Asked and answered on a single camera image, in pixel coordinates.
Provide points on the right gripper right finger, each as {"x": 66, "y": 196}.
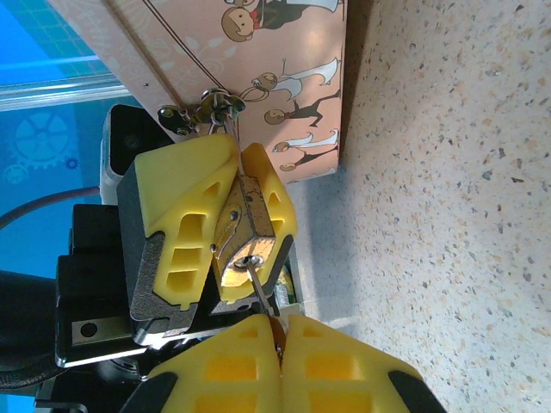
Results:
{"x": 344, "y": 378}

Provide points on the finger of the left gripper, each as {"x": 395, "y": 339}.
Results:
{"x": 181, "y": 202}
{"x": 275, "y": 202}

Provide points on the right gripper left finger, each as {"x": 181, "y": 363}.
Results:
{"x": 224, "y": 378}

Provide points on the brass padlock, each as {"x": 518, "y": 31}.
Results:
{"x": 247, "y": 215}

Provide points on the metal box hasp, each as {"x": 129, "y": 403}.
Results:
{"x": 202, "y": 109}

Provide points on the pink cartoon tin box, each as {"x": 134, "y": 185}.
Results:
{"x": 280, "y": 47}

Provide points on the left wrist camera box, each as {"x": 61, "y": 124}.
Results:
{"x": 129, "y": 142}

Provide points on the aluminium frame side rail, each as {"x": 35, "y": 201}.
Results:
{"x": 56, "y": 91}

